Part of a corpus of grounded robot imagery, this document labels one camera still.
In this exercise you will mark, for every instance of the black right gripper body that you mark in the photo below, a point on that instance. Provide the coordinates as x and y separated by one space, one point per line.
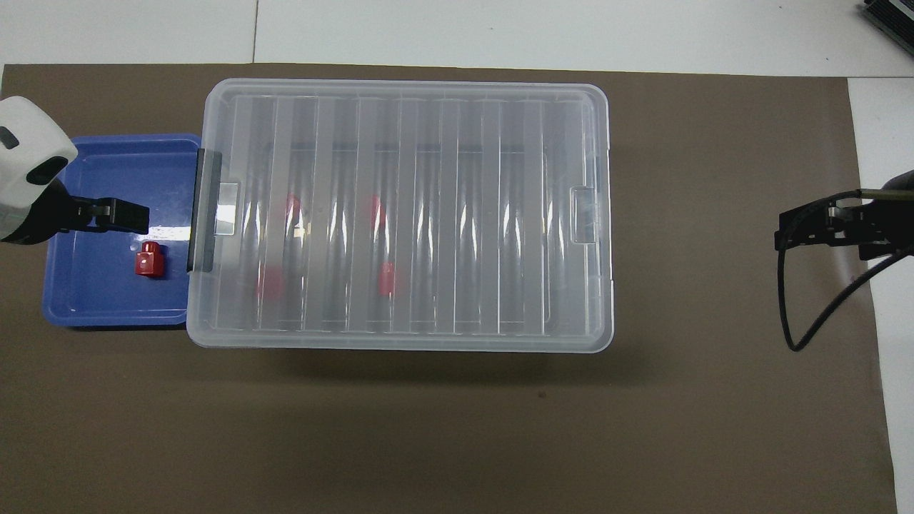
885 228

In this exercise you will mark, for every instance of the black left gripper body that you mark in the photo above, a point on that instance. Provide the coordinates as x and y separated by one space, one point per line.
43 214

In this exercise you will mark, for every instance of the red block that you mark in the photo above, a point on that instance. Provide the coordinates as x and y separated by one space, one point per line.
150 264

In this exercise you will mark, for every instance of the clear ribbed box lid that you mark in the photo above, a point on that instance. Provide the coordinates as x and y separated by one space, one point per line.
464 214

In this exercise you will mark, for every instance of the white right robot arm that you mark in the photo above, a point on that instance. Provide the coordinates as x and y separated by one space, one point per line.
905 182

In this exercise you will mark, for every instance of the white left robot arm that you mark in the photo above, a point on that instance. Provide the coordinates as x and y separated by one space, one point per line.
28 143

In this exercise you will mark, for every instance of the blue plastic tray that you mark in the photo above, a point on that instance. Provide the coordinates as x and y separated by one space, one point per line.
93 293

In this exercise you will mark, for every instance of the clear plastic storage box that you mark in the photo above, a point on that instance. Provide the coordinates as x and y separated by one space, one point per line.
428 148

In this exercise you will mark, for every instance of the dark ribbed metal device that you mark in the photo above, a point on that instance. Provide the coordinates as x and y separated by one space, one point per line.
892 21

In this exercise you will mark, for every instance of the brown table mat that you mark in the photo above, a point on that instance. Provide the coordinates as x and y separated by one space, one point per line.
428 428

